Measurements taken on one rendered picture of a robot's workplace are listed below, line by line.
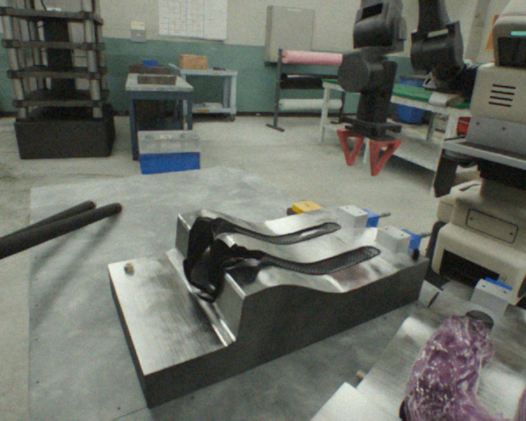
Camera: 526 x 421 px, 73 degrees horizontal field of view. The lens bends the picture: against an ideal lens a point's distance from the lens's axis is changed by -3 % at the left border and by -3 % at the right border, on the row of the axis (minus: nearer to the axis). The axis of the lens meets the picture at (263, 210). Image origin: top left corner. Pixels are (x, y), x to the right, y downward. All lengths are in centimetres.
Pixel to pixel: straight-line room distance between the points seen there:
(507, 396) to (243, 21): 704
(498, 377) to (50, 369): 56
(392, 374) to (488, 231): 67
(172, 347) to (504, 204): 87
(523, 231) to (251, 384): 76
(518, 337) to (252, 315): 39
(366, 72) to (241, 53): 664
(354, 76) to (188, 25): 647
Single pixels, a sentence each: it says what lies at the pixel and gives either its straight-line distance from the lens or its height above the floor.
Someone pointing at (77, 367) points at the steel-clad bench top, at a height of 80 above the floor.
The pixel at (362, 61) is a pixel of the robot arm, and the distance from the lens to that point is 64.
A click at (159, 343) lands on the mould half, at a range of 51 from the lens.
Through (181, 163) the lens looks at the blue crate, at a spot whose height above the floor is 10.
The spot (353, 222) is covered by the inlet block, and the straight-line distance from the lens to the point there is 76.
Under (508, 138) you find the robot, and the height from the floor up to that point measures 107.
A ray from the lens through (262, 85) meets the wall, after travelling 739.
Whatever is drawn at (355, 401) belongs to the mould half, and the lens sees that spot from 40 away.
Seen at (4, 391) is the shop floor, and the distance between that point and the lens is 177.
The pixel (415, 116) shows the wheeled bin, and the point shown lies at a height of 18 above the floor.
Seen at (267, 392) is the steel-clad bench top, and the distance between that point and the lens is 53.
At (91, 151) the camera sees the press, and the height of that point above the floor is 7.
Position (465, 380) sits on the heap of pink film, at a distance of 48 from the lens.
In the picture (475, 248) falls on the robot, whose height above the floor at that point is 79.
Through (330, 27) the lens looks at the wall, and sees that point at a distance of 788.
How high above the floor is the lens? 121
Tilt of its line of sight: 24 degrees down
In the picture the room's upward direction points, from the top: 4 degrees clockwise
